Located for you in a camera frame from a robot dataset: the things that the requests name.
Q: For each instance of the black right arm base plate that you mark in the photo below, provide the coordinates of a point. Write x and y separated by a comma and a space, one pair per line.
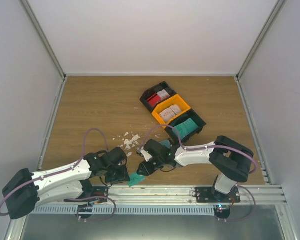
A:
207, 194

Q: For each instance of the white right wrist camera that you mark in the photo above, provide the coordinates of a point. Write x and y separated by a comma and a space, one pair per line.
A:
143, 153

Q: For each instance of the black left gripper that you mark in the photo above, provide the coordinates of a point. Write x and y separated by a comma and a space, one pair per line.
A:
122, 178

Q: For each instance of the red white card stack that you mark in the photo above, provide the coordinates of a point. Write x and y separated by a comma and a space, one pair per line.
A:
158, 97

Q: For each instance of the teal VIP card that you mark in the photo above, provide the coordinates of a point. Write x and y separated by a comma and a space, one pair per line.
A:
135, 178
166, 143

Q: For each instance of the aluminium mounting rail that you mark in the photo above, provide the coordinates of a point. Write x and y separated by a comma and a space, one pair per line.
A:
165, 195

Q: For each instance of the grey slotted cable duct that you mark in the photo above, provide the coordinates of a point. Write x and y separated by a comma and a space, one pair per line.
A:
198, 210

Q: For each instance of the black leather card holder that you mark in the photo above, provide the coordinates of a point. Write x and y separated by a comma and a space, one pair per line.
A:
174, 145

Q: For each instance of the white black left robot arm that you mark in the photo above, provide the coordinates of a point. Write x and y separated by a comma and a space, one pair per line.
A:
83, 181

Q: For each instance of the black card bin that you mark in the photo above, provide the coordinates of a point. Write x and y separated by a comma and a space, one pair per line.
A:
189, 114
151, 91

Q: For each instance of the black left card bin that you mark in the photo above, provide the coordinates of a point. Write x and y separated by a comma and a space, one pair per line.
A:
151, 91

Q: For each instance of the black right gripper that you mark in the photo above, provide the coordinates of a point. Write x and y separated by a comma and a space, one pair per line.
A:
144, 168

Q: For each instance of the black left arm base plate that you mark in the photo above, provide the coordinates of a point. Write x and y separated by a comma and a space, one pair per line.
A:
92, 195

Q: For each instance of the teal card stack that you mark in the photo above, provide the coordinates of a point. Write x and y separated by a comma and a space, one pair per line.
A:
185, 128

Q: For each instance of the black right card bin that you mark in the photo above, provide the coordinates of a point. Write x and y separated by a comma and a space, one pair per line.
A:
189, 114

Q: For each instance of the yellow middle card bin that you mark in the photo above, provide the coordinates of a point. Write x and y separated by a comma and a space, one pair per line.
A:
166, 104

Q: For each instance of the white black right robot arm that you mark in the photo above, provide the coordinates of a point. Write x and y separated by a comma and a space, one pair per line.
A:
234, 161

